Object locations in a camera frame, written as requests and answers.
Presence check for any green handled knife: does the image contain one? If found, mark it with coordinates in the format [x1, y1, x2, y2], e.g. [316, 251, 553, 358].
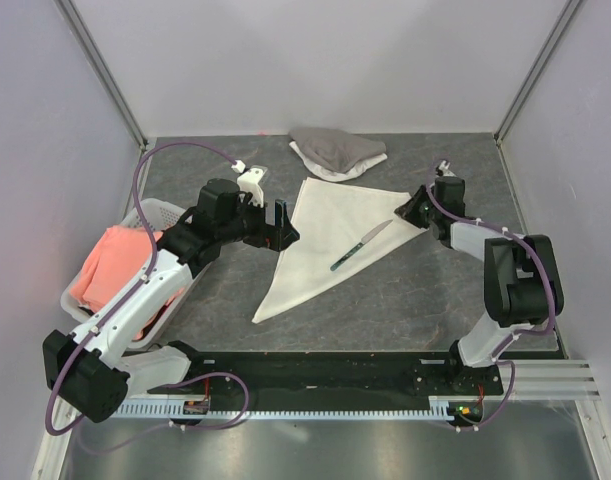
[330, 219, 393, 272]

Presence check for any white cable duct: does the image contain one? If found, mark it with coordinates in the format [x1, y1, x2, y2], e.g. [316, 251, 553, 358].
[111, 394, 464, 421]

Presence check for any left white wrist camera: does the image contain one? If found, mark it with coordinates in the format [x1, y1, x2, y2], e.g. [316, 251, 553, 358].
[231, 160, 268, 207]

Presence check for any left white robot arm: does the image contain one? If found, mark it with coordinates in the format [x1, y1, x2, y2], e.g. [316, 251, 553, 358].
[42, 166, 300, 423]

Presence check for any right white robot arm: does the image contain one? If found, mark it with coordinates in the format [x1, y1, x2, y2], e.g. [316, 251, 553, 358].
[395, 176, 564, 394]

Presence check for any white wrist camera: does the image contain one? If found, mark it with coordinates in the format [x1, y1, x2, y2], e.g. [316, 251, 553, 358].
[435, 159, 455, 177]
[231, 160, 268, 207]

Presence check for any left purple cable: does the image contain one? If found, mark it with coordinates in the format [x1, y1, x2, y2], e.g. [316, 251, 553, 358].
[44, 140, 246, 437]

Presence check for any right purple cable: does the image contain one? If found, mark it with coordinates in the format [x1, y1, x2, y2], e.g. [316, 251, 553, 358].
[424, 159, 559, 366]

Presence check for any aluminium frame post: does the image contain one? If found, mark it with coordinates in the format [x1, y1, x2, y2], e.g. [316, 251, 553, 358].
[54, 0, 149, 152]
[493, 0, 585, 147]

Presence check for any grey folded cloth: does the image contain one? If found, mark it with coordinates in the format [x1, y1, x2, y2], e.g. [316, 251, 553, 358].
[289, 127, 386, 173]

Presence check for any left aluminium frame post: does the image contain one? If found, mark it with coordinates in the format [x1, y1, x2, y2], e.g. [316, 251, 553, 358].
[54, 0, 149, 152]

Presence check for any purple cable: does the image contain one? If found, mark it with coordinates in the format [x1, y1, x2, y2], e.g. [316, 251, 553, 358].
[424, 159, 559, 366]
[44, 140, 246, 437]

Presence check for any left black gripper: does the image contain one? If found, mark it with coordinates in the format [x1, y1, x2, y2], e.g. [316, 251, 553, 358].
[218, 191, 298, 252]

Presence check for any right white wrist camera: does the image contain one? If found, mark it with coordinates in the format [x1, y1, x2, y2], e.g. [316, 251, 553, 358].
[435, 159, 455, 177]

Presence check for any white cloth napkin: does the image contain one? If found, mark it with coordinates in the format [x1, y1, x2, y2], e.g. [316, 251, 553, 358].
[252, 178, 424, 324]

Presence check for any right aluminium frame post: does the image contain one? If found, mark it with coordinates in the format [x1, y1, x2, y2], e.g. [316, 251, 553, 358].
[493, 0, 585, 147]

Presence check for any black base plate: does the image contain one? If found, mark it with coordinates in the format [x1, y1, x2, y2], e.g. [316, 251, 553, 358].
[174, 351, 503, 412]

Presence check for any pink cloth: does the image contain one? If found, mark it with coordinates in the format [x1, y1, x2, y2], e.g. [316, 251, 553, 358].
[67, 224, 186, 341]

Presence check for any white folded cloth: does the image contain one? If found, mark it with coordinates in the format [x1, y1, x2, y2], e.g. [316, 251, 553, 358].
[289, 142, 389, 182]

